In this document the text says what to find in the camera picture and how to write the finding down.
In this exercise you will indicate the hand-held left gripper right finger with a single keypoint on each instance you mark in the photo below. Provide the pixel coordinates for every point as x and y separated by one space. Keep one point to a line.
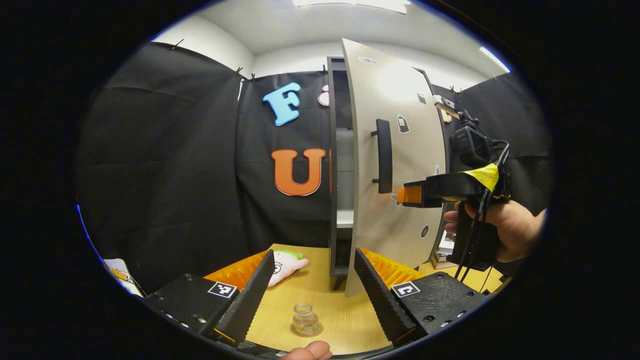
380 305

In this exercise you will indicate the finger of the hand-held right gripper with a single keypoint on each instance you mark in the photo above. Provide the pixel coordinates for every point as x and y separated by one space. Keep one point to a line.
410 195

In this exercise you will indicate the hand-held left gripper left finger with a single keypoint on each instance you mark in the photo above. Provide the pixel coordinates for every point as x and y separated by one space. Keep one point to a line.
252 300

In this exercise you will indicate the grey cabinet door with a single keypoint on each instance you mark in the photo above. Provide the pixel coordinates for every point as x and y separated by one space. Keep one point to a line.
390 235

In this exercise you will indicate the clear glass bottle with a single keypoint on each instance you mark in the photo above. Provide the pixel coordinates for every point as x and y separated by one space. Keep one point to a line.
306 317

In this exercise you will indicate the round brown coaster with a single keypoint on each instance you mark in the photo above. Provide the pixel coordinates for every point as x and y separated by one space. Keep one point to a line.
320 330

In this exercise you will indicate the dark grey cabinet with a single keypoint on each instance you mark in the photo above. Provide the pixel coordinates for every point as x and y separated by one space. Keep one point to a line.
332 150

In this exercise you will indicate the pink plush toy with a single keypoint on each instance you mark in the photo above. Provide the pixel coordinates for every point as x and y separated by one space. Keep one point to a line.
287 265

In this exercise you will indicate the white side table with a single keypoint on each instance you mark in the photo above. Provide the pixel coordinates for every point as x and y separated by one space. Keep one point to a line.
117 267

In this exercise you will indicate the black backdrop cloth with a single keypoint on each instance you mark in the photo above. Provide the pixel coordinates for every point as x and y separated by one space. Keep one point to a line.
165 165

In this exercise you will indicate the long ceiling light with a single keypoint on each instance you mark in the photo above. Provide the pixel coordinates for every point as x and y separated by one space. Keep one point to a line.
350 4

